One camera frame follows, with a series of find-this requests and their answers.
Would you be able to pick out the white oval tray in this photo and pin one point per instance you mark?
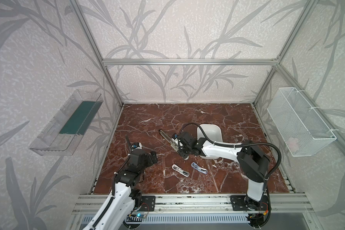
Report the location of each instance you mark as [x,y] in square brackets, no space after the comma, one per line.
[213,132]

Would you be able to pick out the small white stapler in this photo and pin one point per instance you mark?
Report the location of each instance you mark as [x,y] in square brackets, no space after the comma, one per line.
[180,170]

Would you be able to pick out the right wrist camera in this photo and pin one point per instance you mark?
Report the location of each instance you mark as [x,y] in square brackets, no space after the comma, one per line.
[175,142]

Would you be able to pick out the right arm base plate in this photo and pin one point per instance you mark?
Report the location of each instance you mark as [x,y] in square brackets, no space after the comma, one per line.
[243,203]

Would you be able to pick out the aluminium front rail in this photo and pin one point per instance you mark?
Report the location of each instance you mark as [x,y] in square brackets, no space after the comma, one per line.
[200,203]

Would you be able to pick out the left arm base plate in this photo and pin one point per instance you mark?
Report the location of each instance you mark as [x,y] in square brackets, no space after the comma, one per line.
[147,203]

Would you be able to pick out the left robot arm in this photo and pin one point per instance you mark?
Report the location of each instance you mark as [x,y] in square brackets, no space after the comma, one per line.
[124,197]

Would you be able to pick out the white wire mesh basket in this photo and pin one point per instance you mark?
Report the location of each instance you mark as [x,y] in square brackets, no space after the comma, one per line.
[301,127]

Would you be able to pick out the clear acrylic wall shelf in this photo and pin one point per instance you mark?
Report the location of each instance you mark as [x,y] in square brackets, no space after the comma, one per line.
[64,132]

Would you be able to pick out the large beige black stapler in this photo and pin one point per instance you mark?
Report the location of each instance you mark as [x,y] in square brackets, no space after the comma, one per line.
[166,136]

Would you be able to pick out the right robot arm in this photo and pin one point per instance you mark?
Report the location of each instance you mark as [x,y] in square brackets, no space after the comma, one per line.
[250,157]

